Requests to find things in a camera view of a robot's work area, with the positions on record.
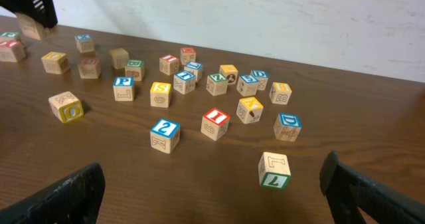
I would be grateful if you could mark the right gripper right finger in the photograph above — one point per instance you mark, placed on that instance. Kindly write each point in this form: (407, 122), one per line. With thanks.
(348, 192)

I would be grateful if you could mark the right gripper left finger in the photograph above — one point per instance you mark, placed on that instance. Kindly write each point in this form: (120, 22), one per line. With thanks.
(75, 198)

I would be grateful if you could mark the green R block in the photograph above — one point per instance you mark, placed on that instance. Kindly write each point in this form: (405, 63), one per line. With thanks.
(32, 28)

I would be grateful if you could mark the green F block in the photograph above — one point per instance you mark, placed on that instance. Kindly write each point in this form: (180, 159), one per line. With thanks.
(11, 36)

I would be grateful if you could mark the blue X block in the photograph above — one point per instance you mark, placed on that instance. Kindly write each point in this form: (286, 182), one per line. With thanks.
(84, 43)

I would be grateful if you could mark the yellow block centre left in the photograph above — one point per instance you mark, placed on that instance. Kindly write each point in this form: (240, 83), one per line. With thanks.
(55, 63)

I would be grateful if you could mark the plain L block green 7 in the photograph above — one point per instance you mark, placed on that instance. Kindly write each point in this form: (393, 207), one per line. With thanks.
(273, 170)

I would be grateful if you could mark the blue D block lower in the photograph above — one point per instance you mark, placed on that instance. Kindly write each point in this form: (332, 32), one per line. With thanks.
(287, 127)

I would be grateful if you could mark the blue d block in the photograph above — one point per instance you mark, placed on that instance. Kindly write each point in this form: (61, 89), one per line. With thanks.
(287, 127)
(262, 77)

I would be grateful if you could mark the red U block upper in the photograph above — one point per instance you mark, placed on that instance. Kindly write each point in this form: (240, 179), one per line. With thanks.
(89, 68)

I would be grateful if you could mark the plain K block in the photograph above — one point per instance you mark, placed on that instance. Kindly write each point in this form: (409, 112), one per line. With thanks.
(66, 107)

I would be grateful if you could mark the yellow block top centre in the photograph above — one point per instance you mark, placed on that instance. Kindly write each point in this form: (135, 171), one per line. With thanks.
(119, 57)

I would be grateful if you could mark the blue 2 block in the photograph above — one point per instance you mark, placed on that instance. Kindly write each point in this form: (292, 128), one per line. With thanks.
(165, 135)

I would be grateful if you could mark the yellow B block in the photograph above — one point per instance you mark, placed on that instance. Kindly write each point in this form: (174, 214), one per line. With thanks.
(280, 93)

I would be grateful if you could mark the green B block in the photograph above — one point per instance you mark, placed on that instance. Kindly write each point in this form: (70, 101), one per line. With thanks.
(135, 69)

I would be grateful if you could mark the blue P block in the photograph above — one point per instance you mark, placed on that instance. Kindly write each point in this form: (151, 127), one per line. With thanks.
(123, 88)

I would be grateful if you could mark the yellow K block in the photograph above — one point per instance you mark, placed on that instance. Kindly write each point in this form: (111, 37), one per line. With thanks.
(249, 110)

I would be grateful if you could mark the yellow S block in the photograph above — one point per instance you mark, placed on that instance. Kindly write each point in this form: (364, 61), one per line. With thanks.
(160, 94)

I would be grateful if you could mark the blue D block upper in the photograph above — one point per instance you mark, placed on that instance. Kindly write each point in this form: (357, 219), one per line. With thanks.
(262, 77)

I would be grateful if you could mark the blue 5 block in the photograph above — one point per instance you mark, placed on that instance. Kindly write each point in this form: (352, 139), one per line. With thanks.
(247, 85)

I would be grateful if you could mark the red I block lower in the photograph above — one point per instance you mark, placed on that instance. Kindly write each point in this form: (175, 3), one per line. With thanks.
(215, 123)

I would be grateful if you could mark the red i block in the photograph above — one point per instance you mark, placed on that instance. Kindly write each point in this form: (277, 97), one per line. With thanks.
(169, 64)
(215, 123)

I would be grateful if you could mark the red I block upper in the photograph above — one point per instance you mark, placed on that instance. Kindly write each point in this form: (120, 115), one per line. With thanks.
(169, 64)

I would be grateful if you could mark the blue T block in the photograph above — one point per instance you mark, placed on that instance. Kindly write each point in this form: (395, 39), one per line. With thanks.
(184, 82)

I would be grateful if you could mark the red H block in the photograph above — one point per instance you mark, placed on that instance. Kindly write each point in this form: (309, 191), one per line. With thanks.
(188, 54)

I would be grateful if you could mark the yellow block top right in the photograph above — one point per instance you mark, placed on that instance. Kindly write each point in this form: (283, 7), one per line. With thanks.
(230, 72)

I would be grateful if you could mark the green Z block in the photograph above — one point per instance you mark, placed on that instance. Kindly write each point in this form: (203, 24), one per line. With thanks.
(217, 84)

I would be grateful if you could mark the blue L block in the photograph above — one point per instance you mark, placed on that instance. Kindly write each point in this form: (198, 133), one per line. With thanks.
(195, 68)

